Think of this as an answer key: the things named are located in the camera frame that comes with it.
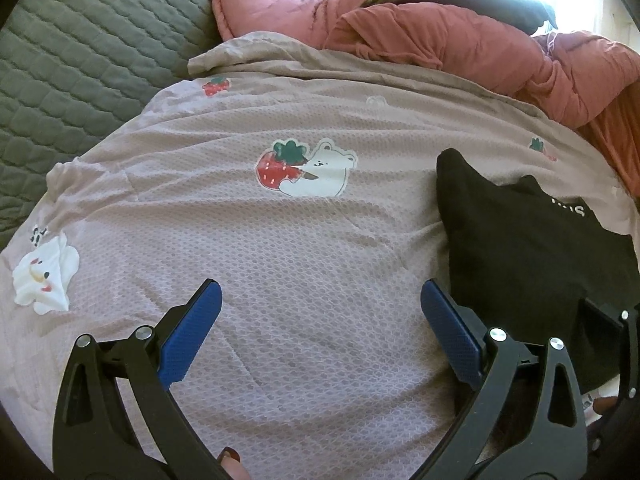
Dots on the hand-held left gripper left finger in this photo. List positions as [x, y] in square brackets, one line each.
[192, 327]

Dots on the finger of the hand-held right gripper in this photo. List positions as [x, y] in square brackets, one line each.
[612, 330]

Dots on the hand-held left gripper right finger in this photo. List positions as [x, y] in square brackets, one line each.
[450, 325]

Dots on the black sweater with orange cuffs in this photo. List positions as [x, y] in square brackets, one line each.
[520, 250]

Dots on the person's right hand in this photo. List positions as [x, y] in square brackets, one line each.
[604, 403]

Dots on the pink strawberry bear print blanket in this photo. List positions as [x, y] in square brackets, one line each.
[300, 260]

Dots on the person's foot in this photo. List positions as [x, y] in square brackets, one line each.
[234, 464]

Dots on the grey quilted cover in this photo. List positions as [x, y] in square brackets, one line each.
[90, 60]

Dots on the pink ruffled comforter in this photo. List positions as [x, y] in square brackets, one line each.
[450, 35]

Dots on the dark striped pillow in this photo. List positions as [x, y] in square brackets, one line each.
[475, 0]

